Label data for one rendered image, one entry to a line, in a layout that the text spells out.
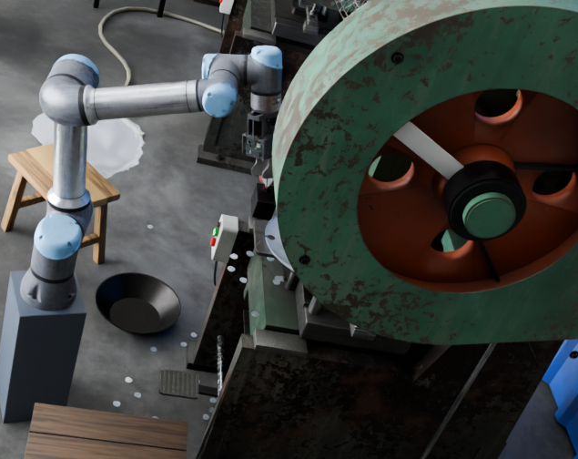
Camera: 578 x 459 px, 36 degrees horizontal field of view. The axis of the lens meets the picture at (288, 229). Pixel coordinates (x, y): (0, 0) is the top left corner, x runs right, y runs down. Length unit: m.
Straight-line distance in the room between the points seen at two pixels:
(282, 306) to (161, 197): 1.45
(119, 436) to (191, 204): 1.59
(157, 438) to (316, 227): 0.86
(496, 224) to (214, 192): 2.24
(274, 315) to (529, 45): 1.07
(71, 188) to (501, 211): 1.19
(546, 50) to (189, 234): 2.20
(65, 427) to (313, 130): 1.10
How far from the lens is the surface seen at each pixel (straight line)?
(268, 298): 2.39
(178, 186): 3.81
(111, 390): 2.92
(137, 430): 2.38
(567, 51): 1.66
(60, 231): 2.38
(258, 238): 2.36
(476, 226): 1.74
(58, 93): 2.15
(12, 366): 2.60
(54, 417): 2.37
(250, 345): 2.28
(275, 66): 2.16
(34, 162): 3.20
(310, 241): 1.78
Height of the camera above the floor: 2.19
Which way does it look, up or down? 35 degrees down
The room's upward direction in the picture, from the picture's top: 21 degrees clockwise
